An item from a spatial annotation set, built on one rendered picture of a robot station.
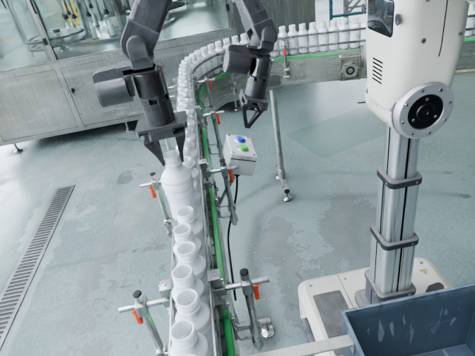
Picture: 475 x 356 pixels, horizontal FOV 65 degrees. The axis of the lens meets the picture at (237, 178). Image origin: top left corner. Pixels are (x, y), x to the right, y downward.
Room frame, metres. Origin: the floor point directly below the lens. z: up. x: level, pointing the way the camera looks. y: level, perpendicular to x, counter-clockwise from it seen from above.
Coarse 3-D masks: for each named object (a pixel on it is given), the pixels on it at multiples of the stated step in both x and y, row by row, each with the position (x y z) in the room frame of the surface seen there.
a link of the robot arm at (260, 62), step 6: (252, 54) 1.00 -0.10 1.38; (258, 54) 1.00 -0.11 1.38; (264, 54) 1.00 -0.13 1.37; (270, 54) 1.01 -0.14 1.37; (252, 60) 1.00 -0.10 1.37; (258, 60) 0.98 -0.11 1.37; (264, 60) 0.98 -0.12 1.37; (270, 60) 0.99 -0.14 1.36; (252, 66) 0.99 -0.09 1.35; (258, 66) 0.98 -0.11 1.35; (264, 66) 0.98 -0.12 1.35; (270, 66) 0.99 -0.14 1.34; (252, 72) 0.99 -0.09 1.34; (258, 72) 0.98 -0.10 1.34; (264, 72) 0.98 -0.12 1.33; (270, 72) 0.99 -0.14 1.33; (258, 78) 0.99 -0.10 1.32; (264, 78) 0.98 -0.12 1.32
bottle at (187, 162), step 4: (184, 156) 0.91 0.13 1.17; (188, 156) 0.91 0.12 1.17; (184, 160) 0.91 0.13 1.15; (188, 160) 0.91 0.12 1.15; (184, 164) 0.88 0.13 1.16; (188, 164) 0.88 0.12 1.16; (192, 164) 0.90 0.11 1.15; (188, 168) 0.88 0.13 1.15; (192, 168) 0.89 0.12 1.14; (192, 172) 0.88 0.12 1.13; (196, 172) 0.89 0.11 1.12; (192, 176) 0.87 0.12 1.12; (196, 176) 0.88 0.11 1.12; (196, 180) 0.88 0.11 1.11; (200, 188) 0.88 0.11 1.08; (200, 192) 0.88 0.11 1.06; (204, 200) 0.89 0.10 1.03; (204, 204) 0.88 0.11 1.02; (204, 208) 0.88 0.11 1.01
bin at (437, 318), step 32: (448, 288) 0.51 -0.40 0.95; (352, 320) 0.50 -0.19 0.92; (384, 320) 0.50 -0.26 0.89; (416, 320) 0.51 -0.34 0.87; (448, 320) 0.51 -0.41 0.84; (288, 352) 0.45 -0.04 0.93; (320, 352) 0.44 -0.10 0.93; (352, 352) 0.45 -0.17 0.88; (384, 352) 0.50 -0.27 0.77; (416, 352) 0.51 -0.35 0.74; (448, 352) 0.50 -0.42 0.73
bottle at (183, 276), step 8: (184, 264) 0.50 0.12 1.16; (176, 272) 0.49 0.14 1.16; (184, 272) 0.50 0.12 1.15; (192, 272) 0.48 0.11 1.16; (176, 280) 0.47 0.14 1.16; (184, 280) 0.47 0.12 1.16; (192, 280) 0.47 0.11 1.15; (200, 280) 0.49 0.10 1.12; (176, 288) 0.48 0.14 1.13; (184, 288) 0.46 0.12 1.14; (192, 288) 0.47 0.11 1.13; (200, 288) 0.47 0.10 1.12; (200, 296) 0.46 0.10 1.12; (208, 304) 0.48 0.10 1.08
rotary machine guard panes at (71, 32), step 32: (0, 0) 3.98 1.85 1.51; (64, 0) 4.00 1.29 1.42; (96, 0) 4.01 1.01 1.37; (128, 0) 4.02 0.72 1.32; (192, 0) 4.04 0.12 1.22; (224, 0) 4.05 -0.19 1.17; (0, 32) 3.98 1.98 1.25; (32, 32) 3.98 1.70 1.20; (64, 32) 3.99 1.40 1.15; (96, 32) 4.00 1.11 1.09; (160, 32) 4.02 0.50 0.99; (192, 32) 4.03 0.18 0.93; (0, 64) 3.97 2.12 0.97
